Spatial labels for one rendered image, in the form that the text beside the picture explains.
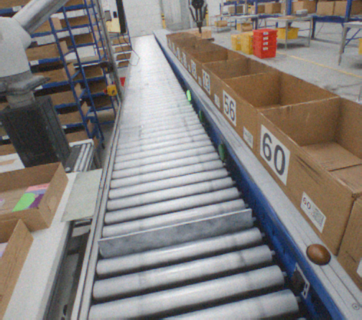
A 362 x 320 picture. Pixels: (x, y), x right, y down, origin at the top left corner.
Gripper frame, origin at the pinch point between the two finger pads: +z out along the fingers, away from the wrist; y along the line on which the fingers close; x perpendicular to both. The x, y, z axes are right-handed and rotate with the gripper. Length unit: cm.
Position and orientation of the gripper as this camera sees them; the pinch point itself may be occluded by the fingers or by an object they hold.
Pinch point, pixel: (200, 27)
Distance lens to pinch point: 173.0
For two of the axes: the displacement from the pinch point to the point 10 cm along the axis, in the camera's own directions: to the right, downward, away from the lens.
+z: 1.3, 8.3, 5.5
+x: -1.4, -5.3, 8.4
